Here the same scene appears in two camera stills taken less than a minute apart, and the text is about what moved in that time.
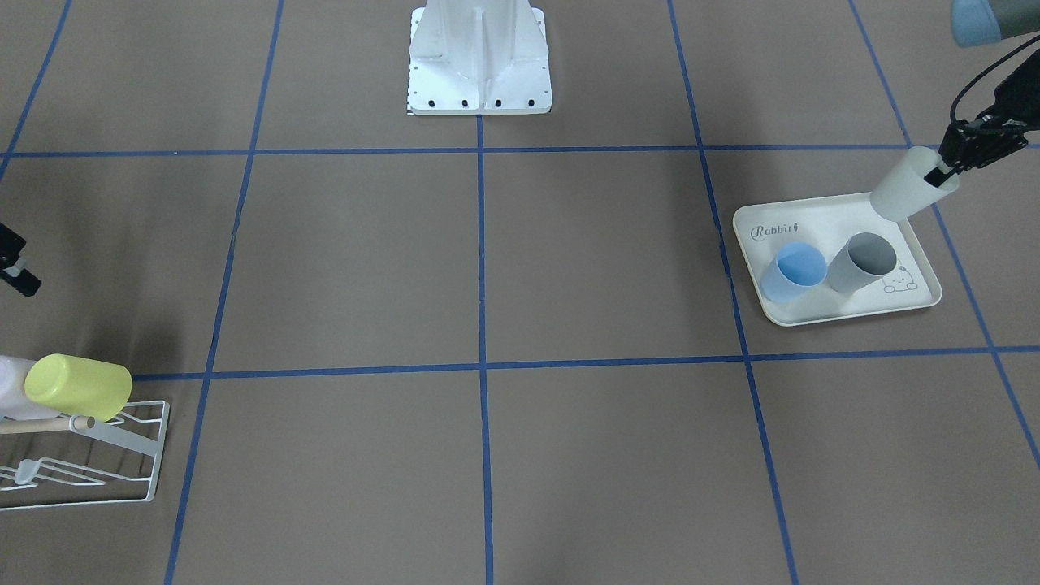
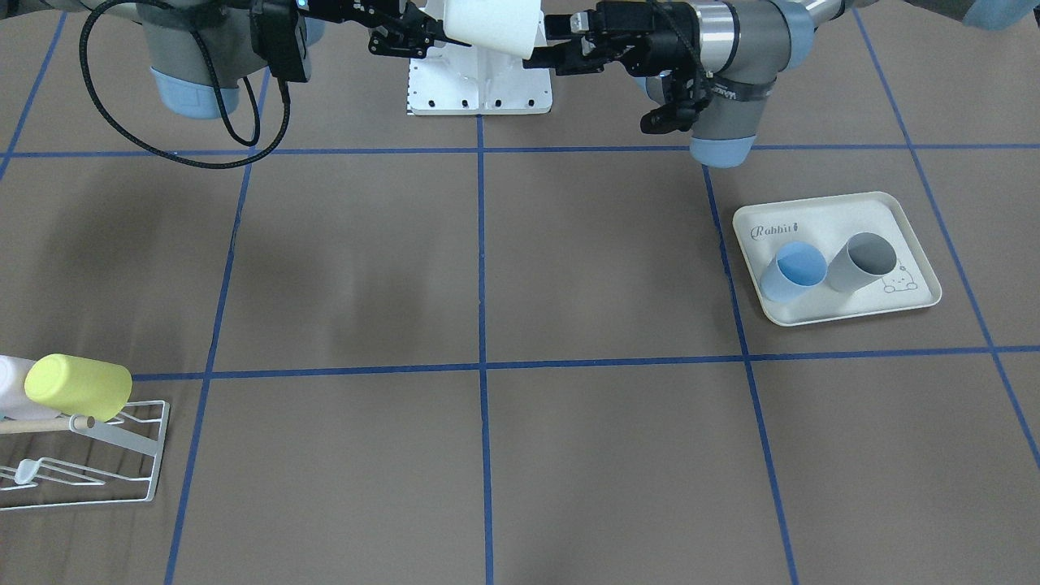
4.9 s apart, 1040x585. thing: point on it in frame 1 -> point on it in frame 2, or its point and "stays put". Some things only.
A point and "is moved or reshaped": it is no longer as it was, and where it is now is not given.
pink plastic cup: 15,403 stays put
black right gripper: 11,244 -> 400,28
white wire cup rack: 26,471 stays put
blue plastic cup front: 798,266 stays put
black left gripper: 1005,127 -> 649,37
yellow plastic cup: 81,387 stays put
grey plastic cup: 864,257 stays put
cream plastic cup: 904,192 is moved or reshaped
